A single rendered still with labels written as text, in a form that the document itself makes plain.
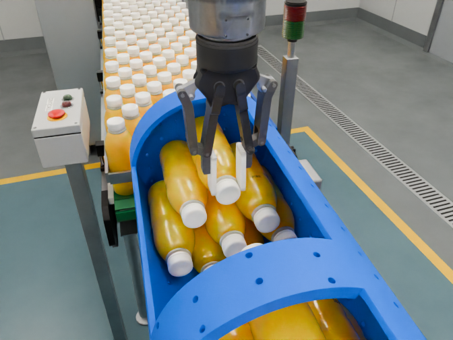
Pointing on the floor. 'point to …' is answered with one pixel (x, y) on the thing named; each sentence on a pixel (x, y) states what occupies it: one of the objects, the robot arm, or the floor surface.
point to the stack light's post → (287, 96)
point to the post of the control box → (96, 246)
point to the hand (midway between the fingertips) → (226, 170)
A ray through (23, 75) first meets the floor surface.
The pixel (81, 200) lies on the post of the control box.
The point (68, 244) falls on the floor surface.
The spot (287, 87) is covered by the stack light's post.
